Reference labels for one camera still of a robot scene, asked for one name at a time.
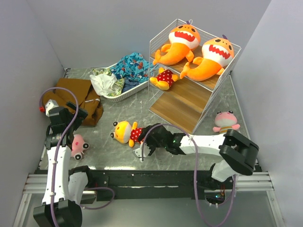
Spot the white green cloth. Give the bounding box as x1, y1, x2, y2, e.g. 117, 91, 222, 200
89, 68, 125, 97

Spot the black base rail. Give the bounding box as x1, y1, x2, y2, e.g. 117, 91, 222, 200
78, 169, 235, 201

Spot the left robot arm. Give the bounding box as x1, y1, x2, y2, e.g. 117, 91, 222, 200
33, 99, 94, 227

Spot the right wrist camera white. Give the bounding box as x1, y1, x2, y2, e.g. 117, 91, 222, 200
133, 143, 151, 162

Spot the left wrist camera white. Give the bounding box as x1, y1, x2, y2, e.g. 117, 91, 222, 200
39, 99, 58, 117

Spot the blue patterned cloth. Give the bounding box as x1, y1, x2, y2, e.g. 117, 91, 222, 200
110, 52, 152, 93

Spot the white wire wooden shelf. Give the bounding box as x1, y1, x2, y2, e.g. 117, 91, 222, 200
149, 19, 241, 132

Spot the pink frog plush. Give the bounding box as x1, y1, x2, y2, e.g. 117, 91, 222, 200
71, 134, 89, 160
213, 110, 240, 133

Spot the white laundry basket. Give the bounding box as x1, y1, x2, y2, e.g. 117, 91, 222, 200
103, 65, 160, 103

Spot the brown garment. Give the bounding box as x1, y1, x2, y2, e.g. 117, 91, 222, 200
42, 78, 103, 126

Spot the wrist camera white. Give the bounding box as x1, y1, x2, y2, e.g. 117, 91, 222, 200
133, 143, 151, 162
39, 99, 58, 117

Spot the yellow frog plush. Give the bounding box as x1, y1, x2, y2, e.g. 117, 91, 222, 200
110, 121, 143, 148
149, 67, 179, 90

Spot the large orange shark plush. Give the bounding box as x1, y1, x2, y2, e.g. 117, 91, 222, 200
153, 20, 201, 66

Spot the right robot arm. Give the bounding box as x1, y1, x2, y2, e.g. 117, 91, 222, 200
134, 123, 259, 189

